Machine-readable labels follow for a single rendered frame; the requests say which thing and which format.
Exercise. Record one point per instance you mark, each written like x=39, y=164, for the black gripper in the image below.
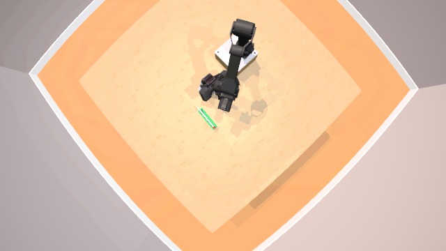
x=206, y=93

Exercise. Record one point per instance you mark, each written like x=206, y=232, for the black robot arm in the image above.
x=229, y=87

